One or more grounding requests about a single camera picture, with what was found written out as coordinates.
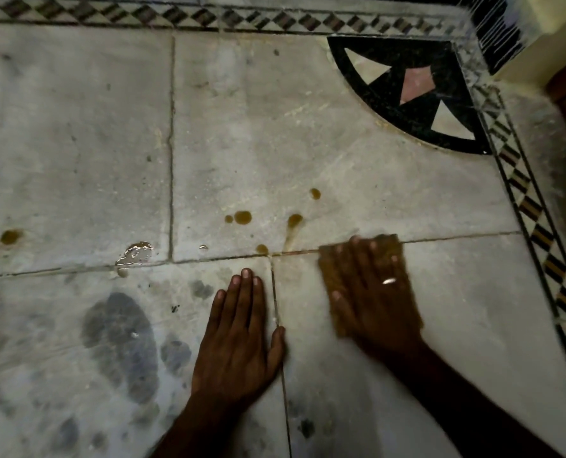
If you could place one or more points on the person's left hand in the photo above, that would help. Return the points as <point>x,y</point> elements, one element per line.
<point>235,357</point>

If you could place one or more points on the person's right hand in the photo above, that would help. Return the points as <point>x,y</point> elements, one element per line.
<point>378,319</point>

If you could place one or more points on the yellow-brown patterned cloth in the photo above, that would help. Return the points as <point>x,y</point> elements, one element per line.
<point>328,276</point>

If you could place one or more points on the person's right forearm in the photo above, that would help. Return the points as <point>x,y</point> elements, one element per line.
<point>464,414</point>

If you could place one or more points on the black skirting board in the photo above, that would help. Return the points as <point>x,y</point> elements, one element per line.
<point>497,33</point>

